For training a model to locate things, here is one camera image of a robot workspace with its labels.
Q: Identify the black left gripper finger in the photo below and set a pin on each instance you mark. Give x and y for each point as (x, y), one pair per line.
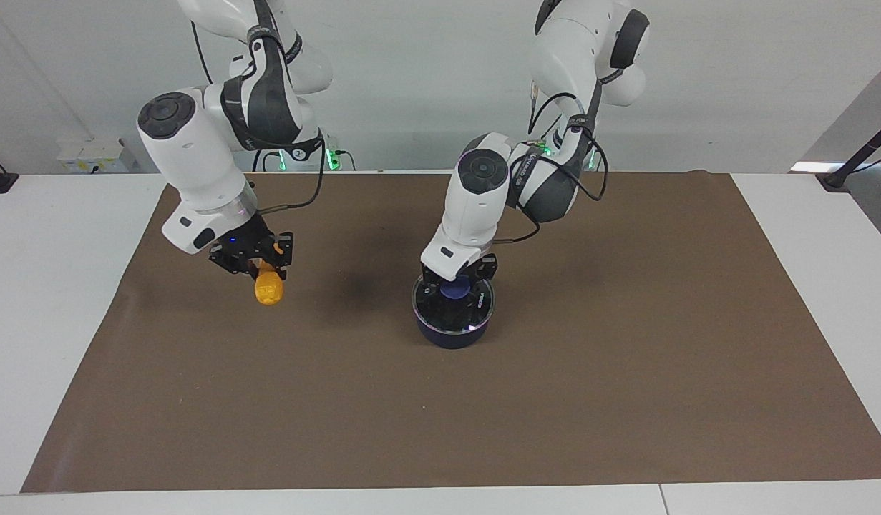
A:
(429, 282)
(487, 268)

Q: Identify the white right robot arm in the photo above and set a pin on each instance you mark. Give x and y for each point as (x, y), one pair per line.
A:
(197, 164)

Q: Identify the yellow corn cob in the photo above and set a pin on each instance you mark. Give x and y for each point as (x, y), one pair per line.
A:
(268, 290)

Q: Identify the glass lid with blue knob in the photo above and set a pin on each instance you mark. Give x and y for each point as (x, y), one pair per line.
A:
(476, 311)

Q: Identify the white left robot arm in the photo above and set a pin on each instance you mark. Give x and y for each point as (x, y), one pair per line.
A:
(476, 207)

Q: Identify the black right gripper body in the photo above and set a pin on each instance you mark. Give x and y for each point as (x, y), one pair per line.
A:
(243, 243)

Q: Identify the brown table mat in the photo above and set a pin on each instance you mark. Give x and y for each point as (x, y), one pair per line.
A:
(555, 400)

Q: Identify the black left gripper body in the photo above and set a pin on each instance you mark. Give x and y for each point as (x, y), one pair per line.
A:
(467, 270)

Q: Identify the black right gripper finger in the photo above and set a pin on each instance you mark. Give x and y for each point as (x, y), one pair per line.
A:
(283, 247)
(232, 263)

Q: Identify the white power strip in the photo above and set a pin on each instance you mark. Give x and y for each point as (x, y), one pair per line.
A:
(89, 154)

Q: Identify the black stand leg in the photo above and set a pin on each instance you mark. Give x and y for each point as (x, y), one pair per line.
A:
(835, 179)

